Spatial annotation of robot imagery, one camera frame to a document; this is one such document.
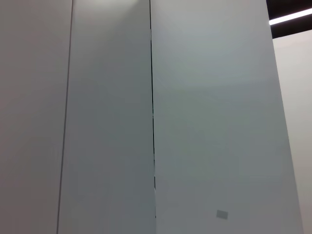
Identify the white ceiling light strip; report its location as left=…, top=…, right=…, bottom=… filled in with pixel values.
left=269, top=8, right=312, bottom=25

